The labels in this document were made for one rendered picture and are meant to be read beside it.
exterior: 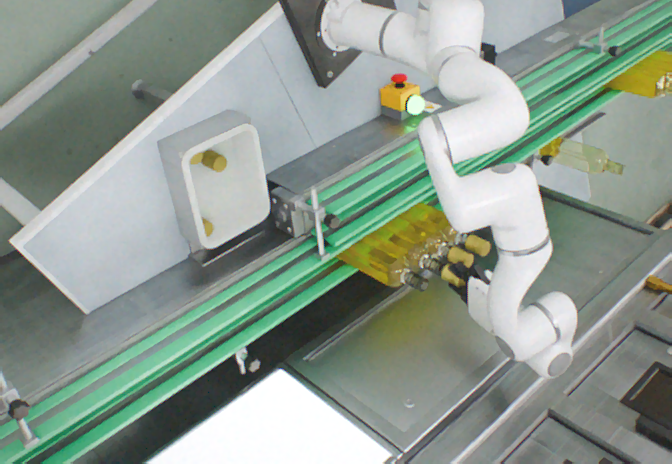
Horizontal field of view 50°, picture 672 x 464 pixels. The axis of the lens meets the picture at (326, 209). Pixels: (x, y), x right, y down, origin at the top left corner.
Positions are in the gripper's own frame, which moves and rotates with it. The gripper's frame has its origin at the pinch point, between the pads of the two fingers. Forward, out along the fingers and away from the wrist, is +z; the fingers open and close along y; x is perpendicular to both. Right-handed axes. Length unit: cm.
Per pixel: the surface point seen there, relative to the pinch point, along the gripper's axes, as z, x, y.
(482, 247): 5.0, -9.6, 0.6
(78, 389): 9, 74, 5
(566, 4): 83, -104, 12
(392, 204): 23.5, 0.9, 5.9
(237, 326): 16.7, 42.8, -3.4
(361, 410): -9.1, 29.4, -11.9
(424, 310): 8.4, 3.4, -12.9
